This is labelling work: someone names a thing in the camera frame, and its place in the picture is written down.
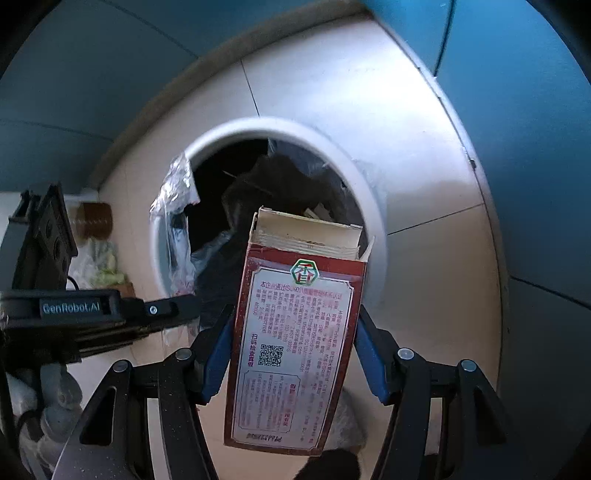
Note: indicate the small wooden block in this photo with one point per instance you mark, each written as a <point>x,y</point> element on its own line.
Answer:
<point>123,290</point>

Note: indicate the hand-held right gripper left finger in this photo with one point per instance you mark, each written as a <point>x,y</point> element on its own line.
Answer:
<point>217,360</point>

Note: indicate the person's left hand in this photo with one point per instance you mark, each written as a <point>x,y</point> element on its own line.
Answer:
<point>57,397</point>

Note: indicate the round dark trash bin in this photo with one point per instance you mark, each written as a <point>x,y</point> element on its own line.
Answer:
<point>277,125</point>

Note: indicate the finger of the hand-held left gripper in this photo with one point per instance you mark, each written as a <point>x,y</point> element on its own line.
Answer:
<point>161,308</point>
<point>138,337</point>

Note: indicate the dark red printed box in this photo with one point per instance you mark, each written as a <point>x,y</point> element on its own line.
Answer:
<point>286,346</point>

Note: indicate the grey fuzzy slipper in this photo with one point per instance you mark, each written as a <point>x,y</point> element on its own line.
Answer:
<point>346,420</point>

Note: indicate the person's dark fleece clothing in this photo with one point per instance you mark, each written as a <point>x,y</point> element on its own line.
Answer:
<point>330,466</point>

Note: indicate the yellow-green bag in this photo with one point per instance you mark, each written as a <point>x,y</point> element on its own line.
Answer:
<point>104,265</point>

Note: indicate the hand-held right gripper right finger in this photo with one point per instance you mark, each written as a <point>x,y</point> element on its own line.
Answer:
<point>371,360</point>

